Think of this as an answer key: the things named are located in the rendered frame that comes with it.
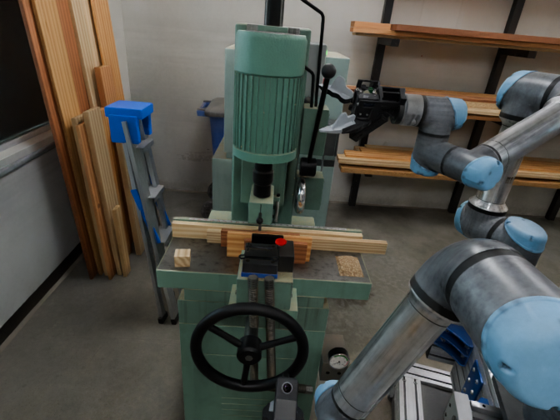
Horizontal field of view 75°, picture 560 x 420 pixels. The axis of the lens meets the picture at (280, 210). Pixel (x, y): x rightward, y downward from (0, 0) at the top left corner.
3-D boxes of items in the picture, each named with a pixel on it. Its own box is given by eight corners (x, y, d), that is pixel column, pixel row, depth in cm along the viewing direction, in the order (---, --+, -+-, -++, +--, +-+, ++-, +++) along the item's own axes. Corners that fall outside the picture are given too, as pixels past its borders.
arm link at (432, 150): (434, 184, 90) (447, 140, 85) (401, 168, 98) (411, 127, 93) (456, 181, 93) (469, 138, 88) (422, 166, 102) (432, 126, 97)
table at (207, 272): (144, 311, 95) (142, 292, 92) (175, 247, 122) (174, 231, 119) (377, 324, 97) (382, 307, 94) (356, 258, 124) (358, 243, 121)
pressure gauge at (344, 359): (326, 373, 109) (330, 353, 106) (325, 362, 113) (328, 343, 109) (347, 374, 110) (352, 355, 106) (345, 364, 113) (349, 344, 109)
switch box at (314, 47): (302, 96, 122) (308, 42, 115) (301, 91, 131) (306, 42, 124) (321, 97, 122) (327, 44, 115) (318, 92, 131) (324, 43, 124)
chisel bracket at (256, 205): (247, 228, 108) (248, 202, 104) (251, 207, 120) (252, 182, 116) (272, 230, 108) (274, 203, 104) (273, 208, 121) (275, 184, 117)
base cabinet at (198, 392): (185, 463, 141) (176, 324, 109) (211, 345, 192) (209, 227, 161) (302, 469, 142) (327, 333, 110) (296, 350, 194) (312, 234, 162)
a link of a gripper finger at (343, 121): (322, 115, 83) (353, 101, 86) (317, 133, 88) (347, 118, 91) (330, 124, 81) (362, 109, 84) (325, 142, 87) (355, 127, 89)
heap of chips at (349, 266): (339, 276, 105) (341, 270, 104) (335, 256, 114) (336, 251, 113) (364, 277, 105) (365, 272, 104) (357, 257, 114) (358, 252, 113)
